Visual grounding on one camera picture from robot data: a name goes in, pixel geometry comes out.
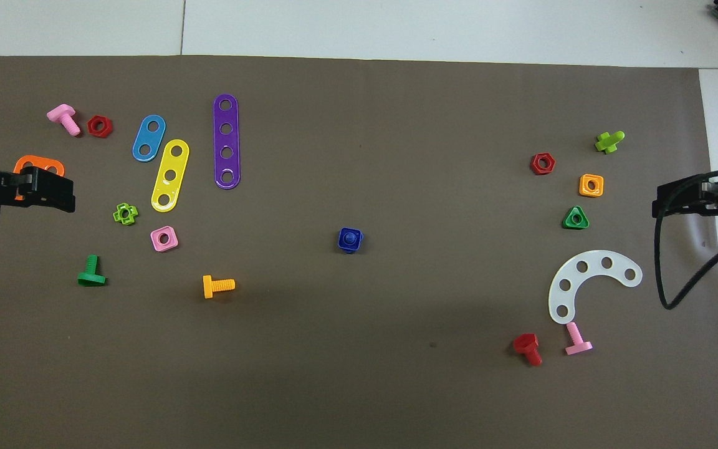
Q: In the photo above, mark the blue square plastic nut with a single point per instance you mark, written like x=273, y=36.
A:
x=341, y=242

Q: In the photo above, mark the orange angled three-hole plate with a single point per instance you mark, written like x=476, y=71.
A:
x=40, y=161

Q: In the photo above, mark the light green cross nut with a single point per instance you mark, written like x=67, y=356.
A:
x=116, y=216

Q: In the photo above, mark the red hexagonal plastic nut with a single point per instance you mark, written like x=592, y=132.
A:
x=91, y=126
x=534, y=164

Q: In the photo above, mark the pink plastic bolt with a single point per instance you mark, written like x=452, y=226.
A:
x=577, y=340
x=63, y=115

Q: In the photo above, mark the dark green plastic bolt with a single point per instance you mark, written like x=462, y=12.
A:
x=91, y=268

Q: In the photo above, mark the light green cross-head bolt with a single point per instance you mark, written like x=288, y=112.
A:
x=608, y=142

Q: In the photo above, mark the orange square plastic nut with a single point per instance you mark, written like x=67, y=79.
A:
x=583, y=185

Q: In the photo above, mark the white curved five-hole strip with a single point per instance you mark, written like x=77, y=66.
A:
x=594, y=262

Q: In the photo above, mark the blue two-hole plastic strip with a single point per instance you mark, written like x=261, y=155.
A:
x=149, y=137

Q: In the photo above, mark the pink square plastic nut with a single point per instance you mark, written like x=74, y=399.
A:
x=155, y=240

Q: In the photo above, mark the green triangular plastic nut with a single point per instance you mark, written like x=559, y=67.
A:
x=568, y=223

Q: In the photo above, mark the yellow three-hole plastic strip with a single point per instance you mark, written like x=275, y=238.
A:
x=174, y=163

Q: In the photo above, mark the purple four-hole plastic strip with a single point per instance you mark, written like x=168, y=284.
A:
x=226, y=140

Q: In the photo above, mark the orange plastic bolt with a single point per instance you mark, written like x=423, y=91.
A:
x=208, y=287

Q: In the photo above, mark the red plastic bolt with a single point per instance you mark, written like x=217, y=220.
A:
x=526, y=343

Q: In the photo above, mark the brown table mat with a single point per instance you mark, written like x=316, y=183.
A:
x=359, y=349

